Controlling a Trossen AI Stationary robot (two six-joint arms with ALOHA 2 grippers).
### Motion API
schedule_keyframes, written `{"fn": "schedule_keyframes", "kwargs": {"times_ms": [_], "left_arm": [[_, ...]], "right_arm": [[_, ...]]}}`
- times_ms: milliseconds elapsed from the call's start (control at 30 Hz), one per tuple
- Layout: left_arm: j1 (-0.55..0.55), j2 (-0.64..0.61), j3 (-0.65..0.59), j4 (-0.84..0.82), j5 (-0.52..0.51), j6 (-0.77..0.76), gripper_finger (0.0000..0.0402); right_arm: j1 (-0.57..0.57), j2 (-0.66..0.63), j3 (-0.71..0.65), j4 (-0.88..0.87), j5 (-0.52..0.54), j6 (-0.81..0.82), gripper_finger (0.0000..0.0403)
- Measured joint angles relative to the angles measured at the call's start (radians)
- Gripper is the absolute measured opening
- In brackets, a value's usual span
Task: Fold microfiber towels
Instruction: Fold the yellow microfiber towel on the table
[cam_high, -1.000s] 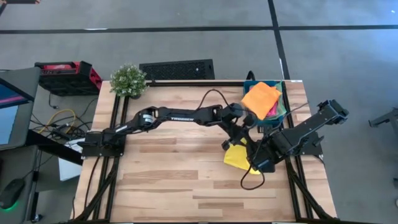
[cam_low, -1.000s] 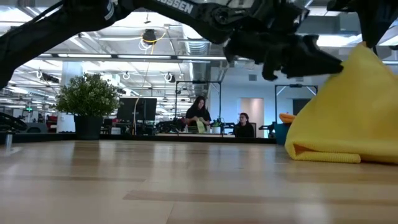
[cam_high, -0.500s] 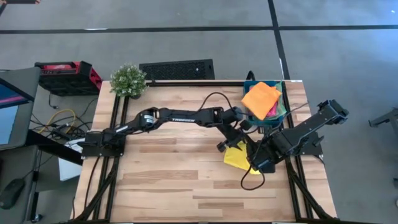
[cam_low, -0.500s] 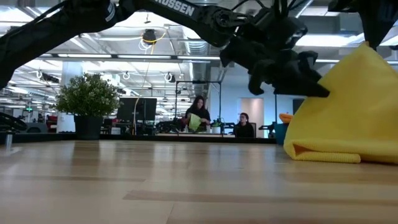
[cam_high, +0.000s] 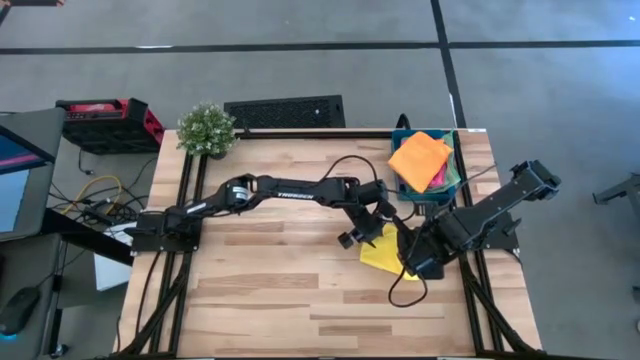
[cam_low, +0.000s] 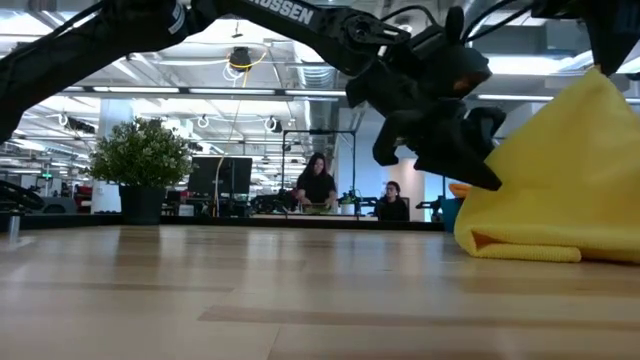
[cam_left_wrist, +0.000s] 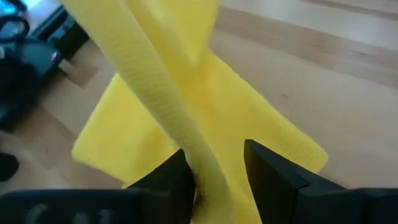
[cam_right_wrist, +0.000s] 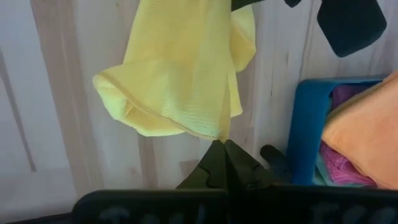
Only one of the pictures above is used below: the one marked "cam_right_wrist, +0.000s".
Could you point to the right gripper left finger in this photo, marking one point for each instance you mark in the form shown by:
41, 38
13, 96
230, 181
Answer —
208, 174

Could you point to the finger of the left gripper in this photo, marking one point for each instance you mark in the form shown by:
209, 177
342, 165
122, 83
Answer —
245, 3
292, 2

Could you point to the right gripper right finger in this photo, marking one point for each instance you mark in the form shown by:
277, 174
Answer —
245, 175

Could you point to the green microfiber towel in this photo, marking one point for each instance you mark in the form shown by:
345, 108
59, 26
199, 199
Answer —
318, 177

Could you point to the pink microfiber towel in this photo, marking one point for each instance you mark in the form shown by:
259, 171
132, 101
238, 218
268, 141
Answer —
342, 168

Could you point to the yellow microfiber towel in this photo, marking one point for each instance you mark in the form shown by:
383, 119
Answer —
180, 77

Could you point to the orange microfiber towel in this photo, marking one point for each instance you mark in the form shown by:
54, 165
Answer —
367, 133

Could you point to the teal plastic tray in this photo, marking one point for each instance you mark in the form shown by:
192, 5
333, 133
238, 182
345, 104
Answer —
306, 124

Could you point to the black rest post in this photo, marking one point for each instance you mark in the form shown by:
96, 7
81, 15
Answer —
275, 161

